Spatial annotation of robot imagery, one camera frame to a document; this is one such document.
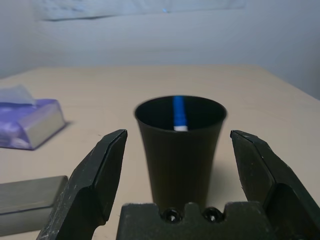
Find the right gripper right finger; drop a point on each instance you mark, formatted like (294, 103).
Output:
(260, 175)

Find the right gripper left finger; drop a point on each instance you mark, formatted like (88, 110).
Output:
(95, 180)

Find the grey glasses case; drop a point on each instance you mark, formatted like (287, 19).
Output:
(25, 195)

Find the black pen cup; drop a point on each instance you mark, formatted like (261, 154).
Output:
(180, 155)

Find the purple tissue pack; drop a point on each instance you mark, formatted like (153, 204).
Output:
(27, 122)

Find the white wall board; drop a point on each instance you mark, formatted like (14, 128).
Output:
(125, 8)

